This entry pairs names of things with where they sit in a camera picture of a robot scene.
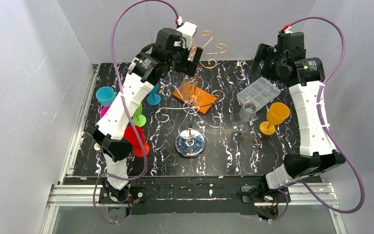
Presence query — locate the clear wine glass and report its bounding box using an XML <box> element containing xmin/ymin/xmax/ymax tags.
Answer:
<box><xmin>234</xmin><ymin>101</ymin><xmax>257</xmax><ymax>134</ymax></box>
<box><xmin>179</xmin><ymin>75</ymin><xmax>198</xmax><ymax>100</ymax></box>

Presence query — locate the yellow orange wine glass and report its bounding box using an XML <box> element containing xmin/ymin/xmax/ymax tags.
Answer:
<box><xmin>260</xmin><ymin>102</ymin><xmax>290</xmax><ymax>135</ymax></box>

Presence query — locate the clear wine glass front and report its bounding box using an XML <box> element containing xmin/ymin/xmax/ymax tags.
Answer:
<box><xmin>234</xmin><ymin>101</ymin><xmax>257</xmax><ymax>134</ymax></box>

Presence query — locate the green wine glass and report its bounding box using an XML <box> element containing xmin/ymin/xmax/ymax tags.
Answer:
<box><xmin>132</xmin><ymin>104</ymin><xmax>147</xmax><ymax>127</ymax></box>

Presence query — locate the teal blue wine glass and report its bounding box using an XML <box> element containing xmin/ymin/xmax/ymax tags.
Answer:
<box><xmin>95</xmin><ymin>86</ymin><xmax>116</xmax><ymax>107</ymax></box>

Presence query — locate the red wine glass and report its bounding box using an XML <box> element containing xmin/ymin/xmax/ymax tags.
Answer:
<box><xmin>124</xmin><ymin>125</ymin><xmax>150</xmax><ymax>157</ymax></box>

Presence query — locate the pink wine glass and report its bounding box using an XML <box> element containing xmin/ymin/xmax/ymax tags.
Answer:
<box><xmin>100</xmin><ymin>105</ymin><xmax>110</xmax><ymax>118</ymax></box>

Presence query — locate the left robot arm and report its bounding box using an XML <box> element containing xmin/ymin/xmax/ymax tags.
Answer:
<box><xmin>88</xmin><ymin>22</ymin><xmax>203</xmax><ymax>191</ymax></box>

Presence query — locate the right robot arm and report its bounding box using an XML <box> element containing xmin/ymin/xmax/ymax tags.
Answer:
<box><xmin>249</xmin><ymin>31</ymin><xmax>346</xmax><ymax>191</ymax></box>

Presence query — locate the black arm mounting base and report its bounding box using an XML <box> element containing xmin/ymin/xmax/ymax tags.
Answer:
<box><xmin>95</xmin><ymin>176</ymin><xmax>291</xmax><ymax>220</ymax></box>

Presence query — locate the orange wooden rack base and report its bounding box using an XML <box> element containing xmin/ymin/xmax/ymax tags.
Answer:
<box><xmin>172</xmin><ymin>86</ymin><xmax>217</xmax><ymax>115</ymax></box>

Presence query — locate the clear plastic screw box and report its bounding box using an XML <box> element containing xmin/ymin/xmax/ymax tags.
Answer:
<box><xmin>237</xmin><ymin>78</ymin><xmax>281</xmax><ymax>112</ymax></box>

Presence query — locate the chrome faucet tap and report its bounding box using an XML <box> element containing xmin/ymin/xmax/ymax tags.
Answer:
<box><xmin>93</xmin><ymin>143</ymin><xmax>101</xmax><ymax>151</ymax></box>

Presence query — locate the gold wire glass rack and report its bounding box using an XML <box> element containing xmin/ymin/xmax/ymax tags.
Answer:
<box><xmin>193</xmin><ymin>30</ymin><xmax>228</xmax><ymax>70</ymax></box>

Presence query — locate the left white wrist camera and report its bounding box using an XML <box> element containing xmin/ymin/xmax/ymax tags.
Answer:
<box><xmin>175</xmin><ymin>17</ymin><xmax>197</xmax><ymax>50</ymax></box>

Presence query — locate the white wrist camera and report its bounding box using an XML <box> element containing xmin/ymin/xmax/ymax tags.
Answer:
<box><xmin>278</xmin><ymin>24</ymin><xmax>293</xmax><ymax>34</ymax></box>
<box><xmin>175</xmin><ymin>17</ymin><xmax>197</xmax><ymax>50</ymax></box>

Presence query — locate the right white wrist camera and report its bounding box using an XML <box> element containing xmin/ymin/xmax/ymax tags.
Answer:
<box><xmin>278</xmin><ymin>24</ymin><xmax>293</xmax><ymax>34</ymax></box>

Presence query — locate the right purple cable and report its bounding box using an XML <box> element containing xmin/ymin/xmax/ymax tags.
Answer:
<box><xmin>280</xmin><ymin>17</ymin><xmax>366</xmax><ymax>222</ymax></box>

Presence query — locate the silver wire glass rack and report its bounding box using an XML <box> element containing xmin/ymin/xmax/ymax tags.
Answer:
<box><xmin>154</xmin><ymin>75</ymin><xmax>225</xmax><ymax>159</ymax></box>

